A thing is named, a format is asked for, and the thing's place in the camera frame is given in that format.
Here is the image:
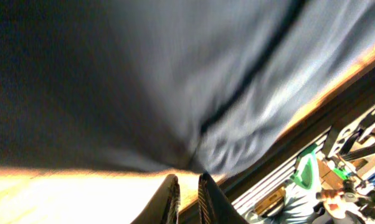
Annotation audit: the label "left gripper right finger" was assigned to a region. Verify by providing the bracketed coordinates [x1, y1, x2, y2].
[197, 173, 248, 224]

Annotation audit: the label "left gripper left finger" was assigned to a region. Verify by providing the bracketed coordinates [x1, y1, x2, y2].
[131, 174, 181, 224]

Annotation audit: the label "dark blue shorts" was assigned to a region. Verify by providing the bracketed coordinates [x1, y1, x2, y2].
[0, 1, 375, 174]

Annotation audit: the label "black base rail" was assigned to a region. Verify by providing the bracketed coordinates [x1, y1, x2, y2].
[227, 128, 330, 213]

